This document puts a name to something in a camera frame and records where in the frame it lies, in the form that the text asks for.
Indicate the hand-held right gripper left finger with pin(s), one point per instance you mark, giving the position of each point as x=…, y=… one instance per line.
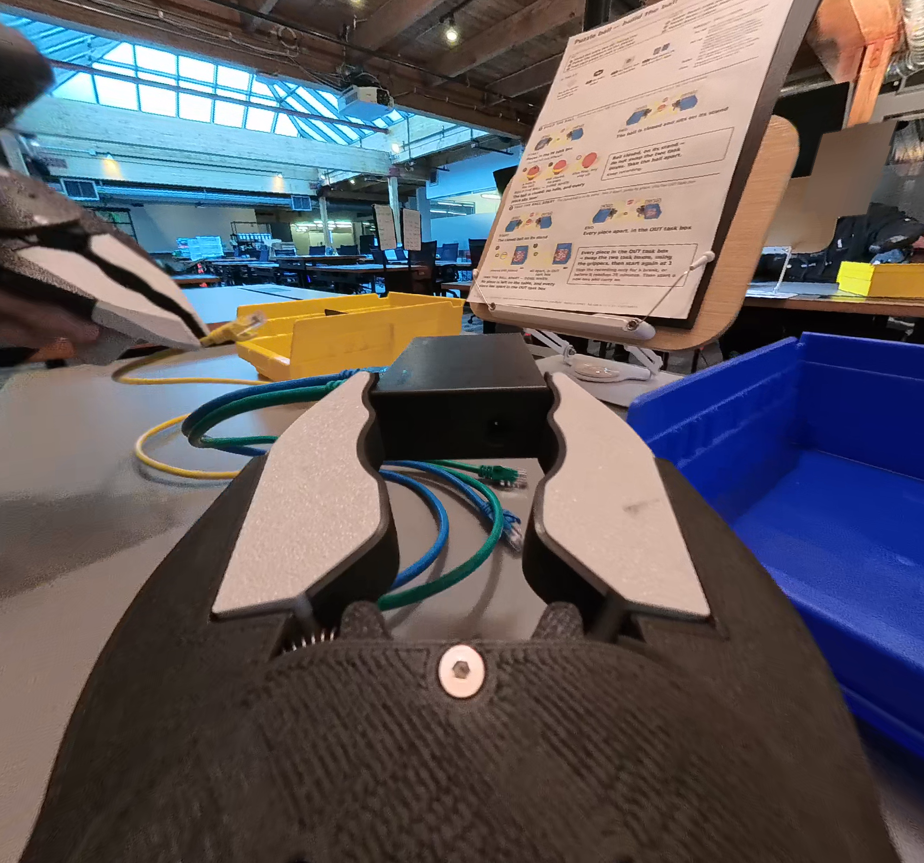
x=303, y=502

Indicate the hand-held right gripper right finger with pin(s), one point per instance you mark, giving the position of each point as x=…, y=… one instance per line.
x=613, y=509

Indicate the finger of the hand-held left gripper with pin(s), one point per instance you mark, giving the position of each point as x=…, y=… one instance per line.
x=108, y=303
x=141, y=267

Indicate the black port box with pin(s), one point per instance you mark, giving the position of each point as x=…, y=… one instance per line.
x=462, y=401

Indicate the person's left hand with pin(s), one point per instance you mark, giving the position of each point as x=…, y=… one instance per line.
x=43, y=334

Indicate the yellow plastic bin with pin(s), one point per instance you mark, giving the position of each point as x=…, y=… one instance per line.
x=325, y=350

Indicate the blue plastic bin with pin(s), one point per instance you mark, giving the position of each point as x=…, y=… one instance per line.
x=816, y=516

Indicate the white standing sign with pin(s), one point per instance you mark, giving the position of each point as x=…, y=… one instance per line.
x=385, y=226
x=412, y=227

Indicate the white ceiling projector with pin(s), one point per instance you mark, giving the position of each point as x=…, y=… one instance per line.
x=364, y=101

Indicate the wooden document stand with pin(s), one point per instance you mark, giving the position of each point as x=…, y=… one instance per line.
x=751, y=227

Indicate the small yellow box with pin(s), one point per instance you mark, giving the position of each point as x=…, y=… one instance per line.
x=877, y=278

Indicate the printed instruction sheet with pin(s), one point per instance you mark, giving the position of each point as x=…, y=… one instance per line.
x=650, y=155

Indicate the beige cardboard panel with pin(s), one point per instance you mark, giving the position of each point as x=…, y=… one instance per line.
x=830, y=184

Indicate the silver ventilation duct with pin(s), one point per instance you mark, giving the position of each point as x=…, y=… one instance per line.
x=908, y=4

